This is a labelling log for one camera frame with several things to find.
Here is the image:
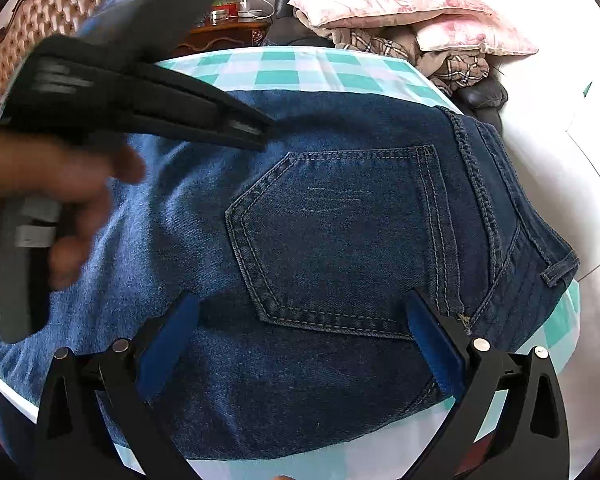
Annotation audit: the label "red box on nightstand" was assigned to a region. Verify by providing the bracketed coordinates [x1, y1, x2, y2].
[209, 1, 239, 23]

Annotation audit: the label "beige plaid blanket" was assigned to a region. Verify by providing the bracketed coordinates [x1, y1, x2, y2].
[294, 10, 490, 96]

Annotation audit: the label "smaller pink floral pillow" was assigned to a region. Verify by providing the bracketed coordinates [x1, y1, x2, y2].
[412, 14, 539, 56]

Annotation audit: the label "white charger with cable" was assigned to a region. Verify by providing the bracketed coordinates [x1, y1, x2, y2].
[238, 0, 275, 21]

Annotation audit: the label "person's left hand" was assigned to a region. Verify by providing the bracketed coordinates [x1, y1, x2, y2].
[0, 130, 145, 290]

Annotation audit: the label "dark wooden nightstand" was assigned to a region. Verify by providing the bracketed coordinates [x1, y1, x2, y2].
[171, 18, 272, 58]

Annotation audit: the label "blue denim jeans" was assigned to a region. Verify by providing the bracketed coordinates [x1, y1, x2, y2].
[0, 88, 581, 461]

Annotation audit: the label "black leather armchair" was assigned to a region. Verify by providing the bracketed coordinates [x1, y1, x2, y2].
[262, 0, 508, 132]

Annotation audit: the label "green white checkered tablecloth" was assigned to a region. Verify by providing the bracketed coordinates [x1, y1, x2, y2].
[0, 45, 582, 480]

